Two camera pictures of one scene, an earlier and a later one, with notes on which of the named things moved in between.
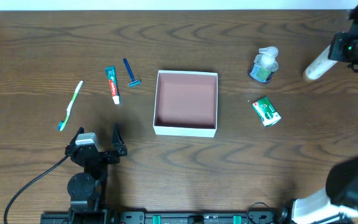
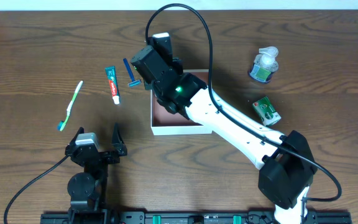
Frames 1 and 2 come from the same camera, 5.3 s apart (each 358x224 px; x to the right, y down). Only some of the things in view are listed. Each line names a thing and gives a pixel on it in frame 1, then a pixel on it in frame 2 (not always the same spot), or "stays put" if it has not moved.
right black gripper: [339, 50] to [149, 84]
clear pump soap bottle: [265, 64] stays put
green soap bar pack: [266, 111] stays put
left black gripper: [101, 154] stays put
